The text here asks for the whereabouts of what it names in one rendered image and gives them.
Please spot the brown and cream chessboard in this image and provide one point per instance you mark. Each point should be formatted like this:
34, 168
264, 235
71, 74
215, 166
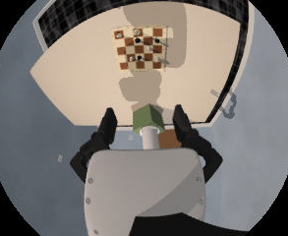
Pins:
125, 47

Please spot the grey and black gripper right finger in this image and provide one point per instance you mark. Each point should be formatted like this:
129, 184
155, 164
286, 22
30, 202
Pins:
190, 138

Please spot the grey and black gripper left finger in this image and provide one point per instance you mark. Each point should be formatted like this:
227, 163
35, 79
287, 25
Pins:
99, 140

